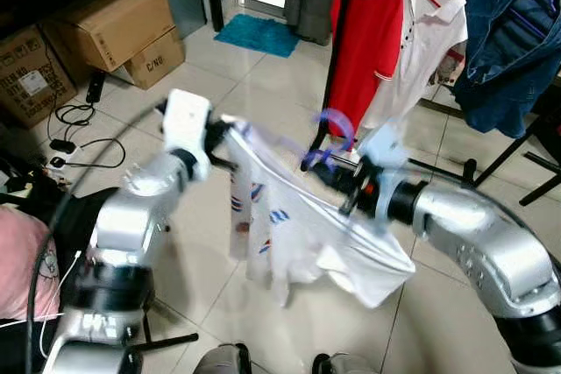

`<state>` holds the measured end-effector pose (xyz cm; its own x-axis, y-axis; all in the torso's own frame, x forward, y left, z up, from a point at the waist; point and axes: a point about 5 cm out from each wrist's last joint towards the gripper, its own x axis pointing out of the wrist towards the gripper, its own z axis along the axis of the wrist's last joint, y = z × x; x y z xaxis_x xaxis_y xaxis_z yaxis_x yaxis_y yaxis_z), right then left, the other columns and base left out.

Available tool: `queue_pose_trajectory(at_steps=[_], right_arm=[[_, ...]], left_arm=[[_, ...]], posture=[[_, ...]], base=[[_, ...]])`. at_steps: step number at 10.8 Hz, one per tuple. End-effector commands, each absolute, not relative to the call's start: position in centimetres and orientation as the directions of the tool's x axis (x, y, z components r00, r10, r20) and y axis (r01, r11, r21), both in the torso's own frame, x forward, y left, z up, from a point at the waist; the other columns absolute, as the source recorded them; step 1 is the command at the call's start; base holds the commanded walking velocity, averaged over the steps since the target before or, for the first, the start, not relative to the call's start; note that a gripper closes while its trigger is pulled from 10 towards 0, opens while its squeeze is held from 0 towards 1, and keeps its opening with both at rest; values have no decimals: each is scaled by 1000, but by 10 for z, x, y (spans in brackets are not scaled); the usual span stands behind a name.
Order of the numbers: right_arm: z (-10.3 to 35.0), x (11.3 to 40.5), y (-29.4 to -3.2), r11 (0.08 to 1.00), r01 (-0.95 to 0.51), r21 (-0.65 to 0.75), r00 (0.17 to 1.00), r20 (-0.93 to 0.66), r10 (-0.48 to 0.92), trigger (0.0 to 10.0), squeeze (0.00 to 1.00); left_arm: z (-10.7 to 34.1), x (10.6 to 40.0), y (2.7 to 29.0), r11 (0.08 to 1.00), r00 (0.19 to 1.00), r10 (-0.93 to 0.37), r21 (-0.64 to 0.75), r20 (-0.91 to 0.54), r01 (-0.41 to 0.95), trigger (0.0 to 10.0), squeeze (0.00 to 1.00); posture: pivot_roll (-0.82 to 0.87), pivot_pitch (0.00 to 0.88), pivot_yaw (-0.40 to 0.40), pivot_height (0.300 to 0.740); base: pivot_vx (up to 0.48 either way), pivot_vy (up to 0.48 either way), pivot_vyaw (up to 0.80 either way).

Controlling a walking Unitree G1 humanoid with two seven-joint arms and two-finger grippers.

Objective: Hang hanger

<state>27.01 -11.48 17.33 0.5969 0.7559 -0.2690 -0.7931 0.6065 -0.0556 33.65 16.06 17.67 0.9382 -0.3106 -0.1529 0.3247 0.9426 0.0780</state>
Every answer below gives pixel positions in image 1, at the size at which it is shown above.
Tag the blue denim jacket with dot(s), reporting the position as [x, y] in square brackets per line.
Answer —
[508, 50]

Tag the cardboard box white label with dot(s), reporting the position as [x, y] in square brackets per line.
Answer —
[35, 76]

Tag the person in pink clothes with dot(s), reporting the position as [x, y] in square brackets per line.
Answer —
[17, 260]

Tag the teal floor mat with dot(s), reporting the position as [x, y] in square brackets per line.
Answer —
[259, 34]

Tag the small printed cardboard box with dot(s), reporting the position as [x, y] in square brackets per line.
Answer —
[158, 59]

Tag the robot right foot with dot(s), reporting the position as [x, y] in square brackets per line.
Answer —
[346, 365]

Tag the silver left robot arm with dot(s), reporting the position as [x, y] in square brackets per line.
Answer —
[131, 216]

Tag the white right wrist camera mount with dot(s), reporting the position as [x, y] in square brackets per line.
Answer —
[381, 146]

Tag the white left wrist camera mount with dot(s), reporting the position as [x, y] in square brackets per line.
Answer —
[187, 120]

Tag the black clothes rack silver rail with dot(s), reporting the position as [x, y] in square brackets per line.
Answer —
[331, 76]

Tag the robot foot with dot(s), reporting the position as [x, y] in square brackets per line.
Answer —
[346, 365]
[223, 361]

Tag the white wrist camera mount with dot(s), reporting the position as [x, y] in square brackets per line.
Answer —
[381, 146]
[187, 120]

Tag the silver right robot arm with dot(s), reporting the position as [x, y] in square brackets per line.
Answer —
[491, 251]

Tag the large plain cardboard box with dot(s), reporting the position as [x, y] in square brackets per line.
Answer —
[114, 24]

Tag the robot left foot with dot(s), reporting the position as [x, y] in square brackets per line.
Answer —
[223, 361]

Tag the white polo shirt red trim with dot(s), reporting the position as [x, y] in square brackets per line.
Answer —
[421, 50]

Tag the white power strip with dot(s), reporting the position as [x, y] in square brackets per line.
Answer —
[60, 162]

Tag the black power adapter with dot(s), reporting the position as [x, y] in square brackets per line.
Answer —
[95, 87]

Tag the white shirt blue red print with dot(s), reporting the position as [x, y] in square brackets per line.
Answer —
[298, 234]

